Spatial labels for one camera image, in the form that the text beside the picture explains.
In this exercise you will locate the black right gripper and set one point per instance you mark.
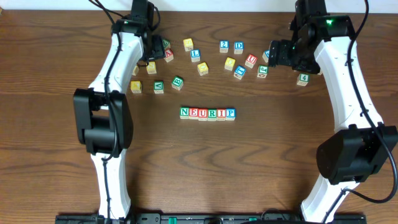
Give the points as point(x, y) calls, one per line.
point(274, 53)

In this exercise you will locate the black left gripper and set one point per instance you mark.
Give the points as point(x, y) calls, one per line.
point(157, 47)

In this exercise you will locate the yellow S wooden block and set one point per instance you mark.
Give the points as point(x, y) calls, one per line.
point(151, 68)

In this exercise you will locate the green N wooden block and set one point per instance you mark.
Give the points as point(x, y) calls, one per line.
point(184, 113)

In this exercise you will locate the red E wooden block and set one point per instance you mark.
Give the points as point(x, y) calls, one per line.
point(193, 113)

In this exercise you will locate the red u wooden block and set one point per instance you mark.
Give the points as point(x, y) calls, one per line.
point(251, 61)
point(202, 114)

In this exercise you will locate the blue P wooden block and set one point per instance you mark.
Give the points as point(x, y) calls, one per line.
point(230, 114)

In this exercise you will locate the green R wooden block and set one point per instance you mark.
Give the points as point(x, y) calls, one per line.
point(212, 115)

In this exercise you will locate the red I wooden block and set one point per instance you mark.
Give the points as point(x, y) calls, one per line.
point(221, 114)

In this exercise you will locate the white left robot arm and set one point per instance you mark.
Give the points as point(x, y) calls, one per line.
point(103, 119)

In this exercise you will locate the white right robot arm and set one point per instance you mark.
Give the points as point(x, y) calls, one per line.
point(362, 143)

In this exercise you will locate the green Z wooden block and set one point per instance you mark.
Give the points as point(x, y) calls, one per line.
point(166, 44)

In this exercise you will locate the red A wooden block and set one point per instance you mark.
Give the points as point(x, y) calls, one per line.
point(169, 55)

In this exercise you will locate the blue 5 wooden block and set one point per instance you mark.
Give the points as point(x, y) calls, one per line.
point(265, 56)

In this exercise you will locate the yellow C wooden block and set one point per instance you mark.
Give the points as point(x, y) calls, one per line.
point(135, 71)

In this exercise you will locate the green F wooden block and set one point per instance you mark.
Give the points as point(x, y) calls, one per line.
point(262, 71)

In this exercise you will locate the green 4 wooden block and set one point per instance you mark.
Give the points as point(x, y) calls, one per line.
point(303, 79)

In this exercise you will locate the green V wooden block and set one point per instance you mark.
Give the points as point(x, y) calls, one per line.
point(158, 87)

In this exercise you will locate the yellow 6 wooden block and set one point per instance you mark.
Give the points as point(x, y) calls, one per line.
point(188, 44)

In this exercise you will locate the yellow K wooden block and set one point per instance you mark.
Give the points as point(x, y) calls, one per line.
point(136, 86)

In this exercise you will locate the green B wooden block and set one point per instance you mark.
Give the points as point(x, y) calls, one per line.
point(177, 83)

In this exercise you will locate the blue L wooden block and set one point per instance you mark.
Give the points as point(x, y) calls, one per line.
point(195, 55)

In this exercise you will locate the blue D wooden block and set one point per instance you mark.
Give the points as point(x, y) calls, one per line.
point(238, 47)

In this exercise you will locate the yellow Q wooden block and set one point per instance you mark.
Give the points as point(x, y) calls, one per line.
point(203, 69)

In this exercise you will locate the yellow G wooden block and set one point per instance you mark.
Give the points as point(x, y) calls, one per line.
point(229, 63)

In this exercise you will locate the blue 2 wooden block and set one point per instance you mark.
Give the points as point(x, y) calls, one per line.
point(224, 46)

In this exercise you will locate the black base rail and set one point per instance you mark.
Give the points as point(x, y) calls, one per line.
point(156, 218)

